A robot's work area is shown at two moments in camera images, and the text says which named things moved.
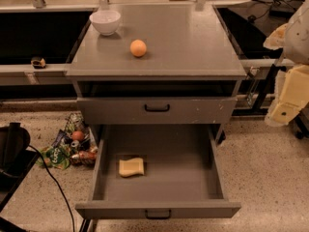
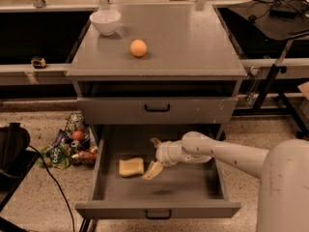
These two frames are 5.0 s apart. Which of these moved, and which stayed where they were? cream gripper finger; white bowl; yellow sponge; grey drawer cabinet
Moved: cream gripper finger
Stayed: white bowl; yellow sponge; grey drawer cabinet
